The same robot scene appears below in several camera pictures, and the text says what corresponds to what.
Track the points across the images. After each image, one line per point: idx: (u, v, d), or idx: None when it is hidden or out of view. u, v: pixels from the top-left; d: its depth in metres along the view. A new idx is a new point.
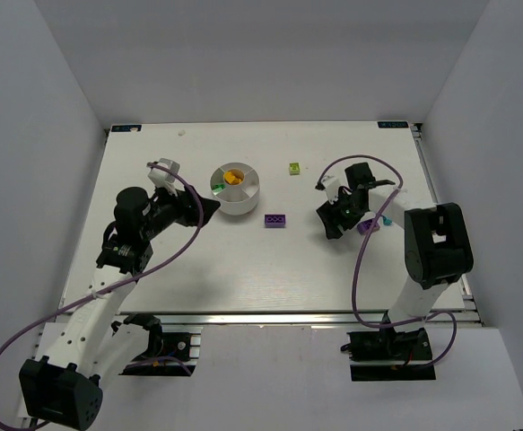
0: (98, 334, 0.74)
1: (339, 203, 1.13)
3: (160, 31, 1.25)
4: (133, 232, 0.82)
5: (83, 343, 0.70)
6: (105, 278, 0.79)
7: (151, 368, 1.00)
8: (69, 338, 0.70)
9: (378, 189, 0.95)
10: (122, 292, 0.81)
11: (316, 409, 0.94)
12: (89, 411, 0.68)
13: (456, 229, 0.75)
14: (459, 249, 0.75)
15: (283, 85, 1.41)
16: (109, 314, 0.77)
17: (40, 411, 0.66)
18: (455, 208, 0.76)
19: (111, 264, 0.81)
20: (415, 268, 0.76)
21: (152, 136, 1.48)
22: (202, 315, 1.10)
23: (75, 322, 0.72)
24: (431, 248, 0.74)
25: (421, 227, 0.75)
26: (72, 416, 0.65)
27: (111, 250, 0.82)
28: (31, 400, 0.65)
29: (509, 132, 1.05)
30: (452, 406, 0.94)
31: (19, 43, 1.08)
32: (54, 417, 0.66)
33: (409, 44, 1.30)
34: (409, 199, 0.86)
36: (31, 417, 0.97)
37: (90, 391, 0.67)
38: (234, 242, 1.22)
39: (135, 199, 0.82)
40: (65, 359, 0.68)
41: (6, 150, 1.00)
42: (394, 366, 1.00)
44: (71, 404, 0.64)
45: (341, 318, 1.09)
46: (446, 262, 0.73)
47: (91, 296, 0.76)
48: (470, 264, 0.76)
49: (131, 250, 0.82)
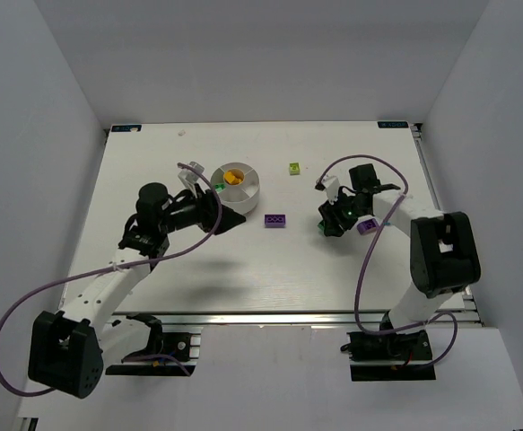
0: (112, 303, 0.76)
1: (340, 204, 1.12)
3: (160, 30, 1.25)
4: (152, 223, 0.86)
5: (99, 305, 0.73)
6: (125, 258, 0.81)
7: (152, 368, 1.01)
8: (86, 300, 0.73)
9: (382, 193, 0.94)
10: (139, 273, 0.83)
11: (316, 409, 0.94)
12: (89, 379, 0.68)
13: (464, 238, 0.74)
14: (467, 259, 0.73)
15: (283, 84, 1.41)
16: (124, 290, 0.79)
17: (45, 370, 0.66)
18: (462, 215, 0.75)
19: (131, 248, 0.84)
20: (422, 278, 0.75)
21: (152, 136, 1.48)
22: (201, 314, 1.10)
23: (93, 286, 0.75)
24: (437, 258, 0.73)
25: (427, 234, 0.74)
26: (73, 377, 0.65)
27: (133, 237, 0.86)
28: (37, 356, 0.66)
29: (509, 132, 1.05)
30: (452, 405, 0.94)
31: (19, 43, 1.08)
32: (53, 379, 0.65)
33: (409, 44, 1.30)
34: (416, 206, 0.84)
36: (31, 418, 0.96)
37: (94, 357, 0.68)
38: (235, 242, 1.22)
39: (157, 195, 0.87)
40: (80, 313, 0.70)
41: (7, 150, 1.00)
42: (393, 366, 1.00)
44: (76, 360, 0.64)
45: (340, 319, 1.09)
46: (452, 272, 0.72)
47: (111, 268, 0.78)
48: (478, 274, 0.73)
49: (150, 239, 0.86)
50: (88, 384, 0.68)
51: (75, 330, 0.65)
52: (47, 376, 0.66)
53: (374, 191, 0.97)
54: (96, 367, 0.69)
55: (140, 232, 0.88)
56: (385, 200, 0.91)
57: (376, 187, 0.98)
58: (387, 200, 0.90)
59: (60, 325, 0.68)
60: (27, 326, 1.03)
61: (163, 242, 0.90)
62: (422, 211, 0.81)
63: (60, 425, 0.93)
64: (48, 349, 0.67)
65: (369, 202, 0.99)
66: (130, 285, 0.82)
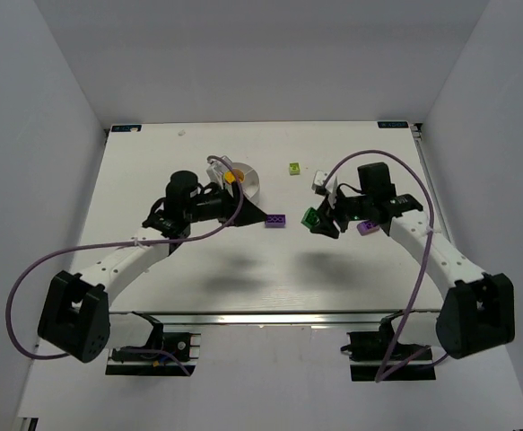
0: (126, 275, 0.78)
1: (339, 207, 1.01)
3: (161, 30, 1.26)
4: (178, 207, 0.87)
5: (115, 275, 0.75)
6: (146, 235, 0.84)
7: (151, 368, 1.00)
8: (103, 267, 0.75)
9: (405, 219, 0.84)
10: (157, 252, 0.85)
11: (316, 409, 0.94)
12: (93, 345, 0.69)
13: (503, 307, 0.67)
14: (502, 327, 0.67)
15: (283, 84, 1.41)
16: (140, 266, 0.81)
17: (53, 328, 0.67)
18: (505, 280, 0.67)
19: (154, 227, 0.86)
20: (448, 341, 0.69)
21: (152, 136, 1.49)
22: (200, 315, 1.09)
23: (113, 257, 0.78)
24: (475, 330, 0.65)
25: (467, 308, 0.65)
26: (77, 340, 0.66)
27: (158, 218, 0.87)
28: (48, 313, 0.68)
29: (509, 131, 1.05)
30: (452, 406, 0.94)
31: (19, 42, 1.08)
32: (59, 338, 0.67)
33: (409, 44, 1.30)
34: (448, 255, 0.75)
36: (31, 418, 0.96)
37: (101, 325, 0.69)
38: (235, 242, 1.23)
39: (187, 181, 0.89)
40: (96, 278, 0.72)
41: (7, 149, 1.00)
42: (394, 366, 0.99)
44: (83, 324, 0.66)
45: (337, 318, 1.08)
46: (484, 344, 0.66)
47: (133, 241, 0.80)
48: (510, 338, 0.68)
49: (173, 224, 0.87)
50: (91, 351, 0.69)
51: (89, 294, 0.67)
52: (55, 335, 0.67)
53: (394, 213, 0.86)
54: (101, 336, 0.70)
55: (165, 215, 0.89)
56: (409, 231, 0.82)
57: (394, 205, 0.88)
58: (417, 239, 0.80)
59: (76, 287, 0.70)
60: (27, 326, 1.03)
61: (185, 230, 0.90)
62: (456, 265, 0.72)
63: (60, 425, 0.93)
64: (61, 309, 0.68)
65: (383, 218, 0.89)
66: (147, 262, 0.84)
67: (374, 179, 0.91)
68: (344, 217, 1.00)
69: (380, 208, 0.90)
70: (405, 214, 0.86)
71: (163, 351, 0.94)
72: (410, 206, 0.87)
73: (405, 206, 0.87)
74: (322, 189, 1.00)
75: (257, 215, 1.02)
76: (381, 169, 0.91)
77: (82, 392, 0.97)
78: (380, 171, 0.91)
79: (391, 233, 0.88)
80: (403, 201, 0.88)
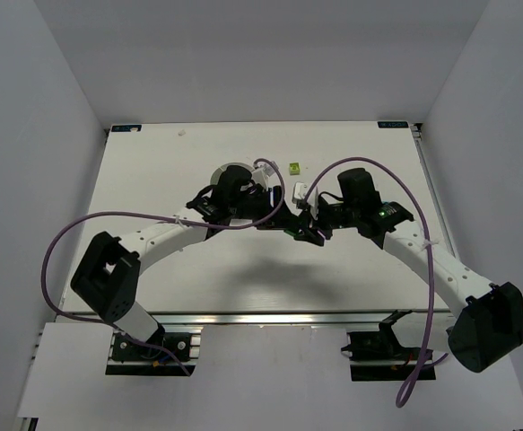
0: (161, 250, 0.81)
1: (322, 217, 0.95)
3: (161, 30, 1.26)
4: (225, 197, 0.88)
5: (151, 246, 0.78)
6: (187, 215, 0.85)
7: (151, 368, 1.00)
8: (143, 237, 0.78)
9: (398, 233, 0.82)
10: (195, 235, 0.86)
11: (316, 409, 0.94)
12: (117, 309, 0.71)
13: (516, 316, 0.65)
14: (515, 335, 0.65)
15: (283, 85, 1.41)
16: (174, 244, 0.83)
17: (84, 283, 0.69)
18: (514, 290, 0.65)
19: (197, 211, 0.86)
20: (465, 354, 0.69)
21: (152, 136, 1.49)
22: (216, 315, 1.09)
23: (152, 229, 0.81)
24: (491, 345, 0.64)
25: (483, 326, 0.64)
26: (103, 300, 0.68)
27: (202, 203, 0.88)
28: (82, 270, 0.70)
29: (510, 131, 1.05)
30: (452, 405, 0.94)
31: (20, 44, 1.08)
32: (87, 295, 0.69)
33: (410, 44, 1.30)
34: (454, 269, 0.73)
36: (31, 418, 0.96)
37: (128, 292, 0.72)
38: (236, 241, 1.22)
39: (240, 174, 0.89)
40: (132, 245, 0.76)
41: (7, 150, 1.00)
42: (394, 366, 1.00)
44: (114, 285, 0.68)
45: (329, 319, 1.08)
46: (501, 353, 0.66)
47: (173, 219, 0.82)
48: None
49: (216, 212, 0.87)
50: (114, 313, 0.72)
51: (124, 259, 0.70)
52: (84, 288, 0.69)
53: (387, 227, 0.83)
54: (126, 303, 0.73)
55: (210, 200, 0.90)
56: (405, 244, 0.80)
57: (384, 216, 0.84)
58: (416, 253, 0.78)
59: (112, 249, 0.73)
60: (26, 327, 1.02)
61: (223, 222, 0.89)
62: (463, 279, 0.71)
63: (60, 426, 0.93)
64: (96, 267, 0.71)
65: (374, 232, 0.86)
66: (183, 241, 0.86)
67: (359, 190, 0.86)
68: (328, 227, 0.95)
69: (370, 222, 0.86)
70: (397, 226, 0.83)
71: (166, 349, 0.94)
72: (400, 215, 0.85)
73: (396, 217, 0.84)
74: (304, 204, 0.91)
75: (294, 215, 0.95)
76: (364, 179, 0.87)
77: (82, 393, 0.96)
78: (364, 180, 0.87)
79: (385, 245, 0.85)
80: (393, 212, 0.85)
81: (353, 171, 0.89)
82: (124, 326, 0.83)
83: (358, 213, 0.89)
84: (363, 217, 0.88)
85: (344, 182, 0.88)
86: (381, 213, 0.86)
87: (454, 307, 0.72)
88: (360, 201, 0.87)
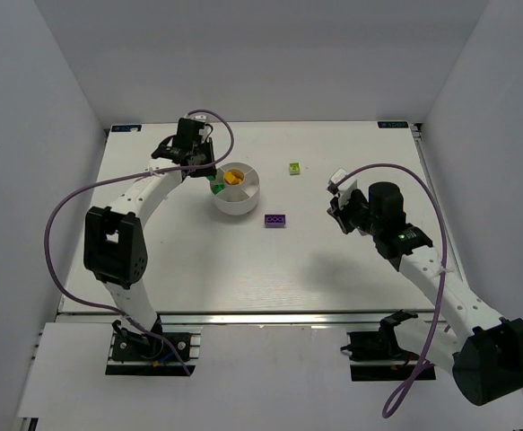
0: (149, 205, 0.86)
1: (346, 208, 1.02)
3: (160, 30, 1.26)
4: (188, 139, 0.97)
5: (141, 203, 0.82)
6: (159, 166, 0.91)
7: (151, 368, 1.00)
8: (129, 198, 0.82)
9: (415, 256, 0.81)
10: (171, 181, 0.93)
11: (316, 409, 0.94)
12: (136, 267, 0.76)
13: None
14: (522, 371, 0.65)
15: (283, 85, 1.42)
16: (159, 193, 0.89)
17: (97, 257, 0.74)
18: None
19: (164, 157, 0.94)
20: (467, 384, 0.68)
21: (152, 136, 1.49)
22: (216, 314, 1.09)
23: (135, 189, 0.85)
24: (493, 377, 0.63)
25: (487, 357, 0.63)
26: (122, 263, 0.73)
27: (164, 148, 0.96)
28: (90, 247, 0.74)
29: (510, 131, 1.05)
30: (453, 406, 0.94)
31: (20, 43, 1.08)
32: (105, 266, 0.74)
33: (410, 45, 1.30)
34: (464, 299, 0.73)
36: (31, 418, 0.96)
37: (139, 248, 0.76)
38: (235, 241, 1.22)
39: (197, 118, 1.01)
40: (126, 208, 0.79)
41: (7, 150, 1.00)
42: (394, 366, 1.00)
44: (126, 248, 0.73)
45: (333, 318, 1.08)
46: (505, 388, 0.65)
47: (148, 172, 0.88)
48: None
49: (180, 151, 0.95)
50: (135, 273, 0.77)
51: (125, 220, 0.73)
52: (100, 262, 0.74)
53: (402, 250, 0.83)
54: (142, 259, 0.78)
55: (172, 146, 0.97)
56: (418, 266, 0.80)
57: (402, 240, 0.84)
58: (428, 277, 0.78)
59: (108, 219, 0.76)
60: (27, 327, 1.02)
61: (192, 162, 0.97)
62: (472, 310, 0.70)
63: (60, 425, 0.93)
64: (100, 239, 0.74)
65: (391, 252, 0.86)
66: (164, 190, 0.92)
67: (387, 209, 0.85)
68: (349, 222, 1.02)
69: (389, 242, 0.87)
70: (416, 250, 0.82)
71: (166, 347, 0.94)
72: (419, 240, 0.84)
73: (414, 241, 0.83)
74: (335, 189, 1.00)
75: None
76: (395, 198, 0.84)
77: (82, 393, 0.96)
78: (394, 201, 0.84)
79: (400, 268, 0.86)
80: (412, 235, 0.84)
81: (386, 186, 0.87)
82: (134, 310, 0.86)
83: (380, 230, 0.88)
84: (382, 236, 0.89)
85: (372, 196, 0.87)
86: (401, 235, 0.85)
87: (460, 336, 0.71)
88: (384, 220, 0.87)
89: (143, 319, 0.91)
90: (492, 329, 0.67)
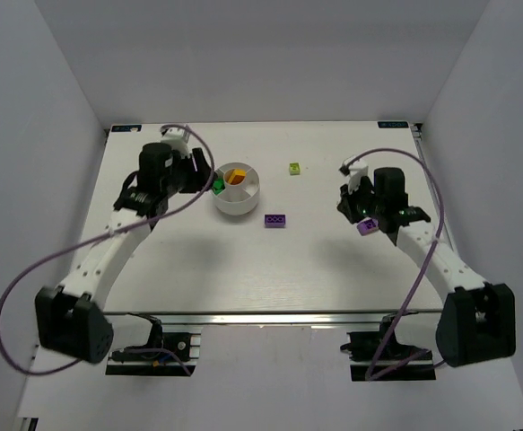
0: (110, 271, 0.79)
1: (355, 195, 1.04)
3: (160, 30, 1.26)
4: (152, 180, 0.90)
5: (99, 275, 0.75)
6: (121, 222, 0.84)
7: (151, 368, 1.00)
8: (85, 271, 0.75)
9: (411, 227, 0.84)
10: (135, 235, 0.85)
11: (316, 409, 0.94)
12: (99, 346, 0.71)
13: (504, 317, 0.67)
14: (502, 338, 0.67)
15: (283, 85, 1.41)
16: (122, 254, 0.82)
17: (54, 340, 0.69)
18: (508, 290, 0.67)
19: (127, 208, 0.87)
20: (448, 348, 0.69)
21: (152, 137, 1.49)
22: (216, 314, 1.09)
23: (91, 258, 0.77)
24: (471, 336, 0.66)
25: (466, 312, 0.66)
26: (81, 349, 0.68)
27: (128, 196, 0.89)
28: (45, 331, 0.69)
29: (510, 130, 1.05)
30: (453, 406, 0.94)
31: (20, 43, 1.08)
32: (65, 350, 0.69)
33: (409, 45, 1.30)
34: (451, 264, 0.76)
36: (31, 418, 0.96)
37: (100, 325, 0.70)
38: (234, 241, 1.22)
39: (160, 150, 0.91)
40: (80, 286, 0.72)
41: (7, 150, 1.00)
42: (394, 366, 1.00)
44: (84, 333, 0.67)
45: (333, 318, 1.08)
46: (484, 351, 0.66)
47: (107, 233, 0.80)
48: (510, 349, 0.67)
49: (147, 197, 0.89)
50: (100, 352, 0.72)
51: (77, 304, 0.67)
52: (57, 346, 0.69)
53: (400, 222, 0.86)
54: (105, 334, 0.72)
55: (137, 190, 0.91)
56: (412, 236, 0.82)
57: (401, 215, 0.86)
58: (418, 242, 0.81)
59: (62, 303, 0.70)
60: (27, 327, 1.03)
61: (160, 205, 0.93)
62: (457, 273, 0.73)
63: (60, 425, 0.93)
64: (56, 321, 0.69)
65: (390, 227, 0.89)
66: (130, 247, 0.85)
67: (388, 188, 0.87)
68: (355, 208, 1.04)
69: (389, 219, 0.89)
70: (412, 223, 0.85)
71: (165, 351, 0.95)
72: (418, 215, 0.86)
73: (413, 216, 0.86)
74: (345, 170, 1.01)
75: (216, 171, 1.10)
76: (397, 179, 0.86)
77: (82, 393, 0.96)
78: (396, 180, 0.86)
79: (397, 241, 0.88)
80: (412, 212, 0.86)
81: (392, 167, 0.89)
82: None
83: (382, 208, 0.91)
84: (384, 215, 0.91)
85: (376, 175, 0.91)
86: (401, 212, 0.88)
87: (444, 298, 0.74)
88: (386, 198, 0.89)
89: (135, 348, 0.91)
90: (475, 291, 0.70)
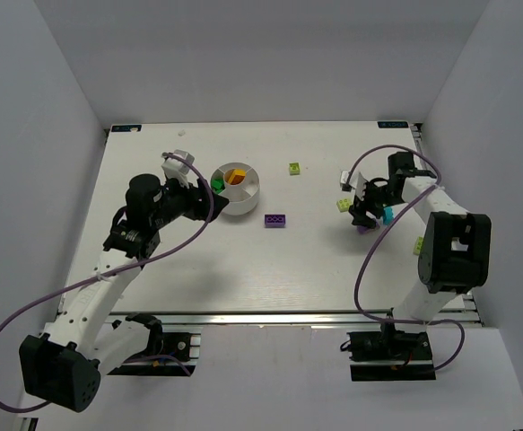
0: (99, 317, 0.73)
1: (366, 197, 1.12)
3: (160, 30, 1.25)
4: (143, 215, 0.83)
5: (85, 324, 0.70)
6: (110, 263, 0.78)
7: (151, 368, 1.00)
8: (71, 319, 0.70)
9: (414, 179, 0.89)
10: (126, 276, 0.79)
11: (315, 409, 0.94)
12: (84, 393, 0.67)
13: (478, 241, 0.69)
14: (475, 264, 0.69)
15: (282, 85, 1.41)
16: (112, 298, 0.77)
17: (39, 388, 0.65)
18: (483, 218, 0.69)
19: (117, 248, 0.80)
20: (424, 268, 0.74)
21: (151, 137, 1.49)
22: (216, 314, 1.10)
23: (78, 303, 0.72)
24: (441, 255, 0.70)
25: (440, 231, 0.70)
26: (68, 396, 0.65)
27: (118, 234, 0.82)
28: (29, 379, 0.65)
29: (509, 130, 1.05)
30: (452, 406, 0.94)
31: (20, 43, 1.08)
32: (50, 398, 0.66)
33: (409, 45, 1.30)
34: (441, 199, 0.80)
36: (30, 419, 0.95)
37: (88, 373, 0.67)
38: (234, 241, 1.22)
39: (148, 185, 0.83)
40: (65, 337, 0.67)
41: (6, 150, 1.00)
42: (394, 366, 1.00)
44: (69, 382, 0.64)
45: (332, 319, 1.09)
46: (456, 274, 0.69)
47: (95, 277, 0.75)
48: (482, 279, 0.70)
49: (138, 235, 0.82)
50: (85, 399, 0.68)
51: (64, 354, 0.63)
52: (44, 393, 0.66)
53: (408, 175, 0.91)
54: (92, 381, 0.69)
55: (127, 227, 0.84)
56: (414, 184, 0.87)
57: (411, 171, 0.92)
58: (417, 188, 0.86)
59: (46, 350, 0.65)
60: (27, 326, 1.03)
61: (152, 241, 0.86)
62: (446, 206, 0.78)
63: (60, 425, 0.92)
64: (40, 370, 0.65)
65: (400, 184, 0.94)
66: (119, 289, 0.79)
67: (397, 161, 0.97)
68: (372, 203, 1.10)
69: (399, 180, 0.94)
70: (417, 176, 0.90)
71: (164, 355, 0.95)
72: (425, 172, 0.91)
73: (420, 171, 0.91)
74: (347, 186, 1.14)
75: (222, 198, 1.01)
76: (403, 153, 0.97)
77: None
78: (402, 153, 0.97)
79: (405, 195, 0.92)
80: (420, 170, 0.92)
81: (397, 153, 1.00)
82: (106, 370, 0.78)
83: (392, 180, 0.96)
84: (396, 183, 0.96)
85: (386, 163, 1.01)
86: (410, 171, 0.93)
87: None
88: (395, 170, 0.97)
89: (134, 354, 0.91)
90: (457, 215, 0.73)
